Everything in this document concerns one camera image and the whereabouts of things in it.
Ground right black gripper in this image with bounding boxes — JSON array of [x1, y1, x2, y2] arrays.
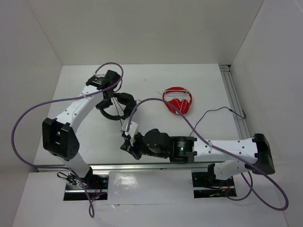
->
[[120, 131, 169, 159]]

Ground black headset cable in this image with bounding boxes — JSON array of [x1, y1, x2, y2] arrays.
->
[[113, 96, 247, 145]]

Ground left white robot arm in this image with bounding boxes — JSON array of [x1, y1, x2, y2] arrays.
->
[[42, 70, 121, 189]]

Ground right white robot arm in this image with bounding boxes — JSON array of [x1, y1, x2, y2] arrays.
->
[[120, 129, 276, 185]]

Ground red headphones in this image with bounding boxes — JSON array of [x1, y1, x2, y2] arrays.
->
[[161, 87, 193, 114]]

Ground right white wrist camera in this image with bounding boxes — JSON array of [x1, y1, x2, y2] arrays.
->
[[121, 119, 138, 145]]

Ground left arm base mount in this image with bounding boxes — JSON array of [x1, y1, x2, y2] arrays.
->
[[57, 172, 109, 201]]

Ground aluminium front rail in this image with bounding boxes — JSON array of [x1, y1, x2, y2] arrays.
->
[[35, 161, 214, 172]]

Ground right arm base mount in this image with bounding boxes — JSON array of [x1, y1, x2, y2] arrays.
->
[[191, 167, 237, 199]]

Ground aluminium side rail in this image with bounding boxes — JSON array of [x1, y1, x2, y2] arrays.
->
[[219, 65, 250, 139]]

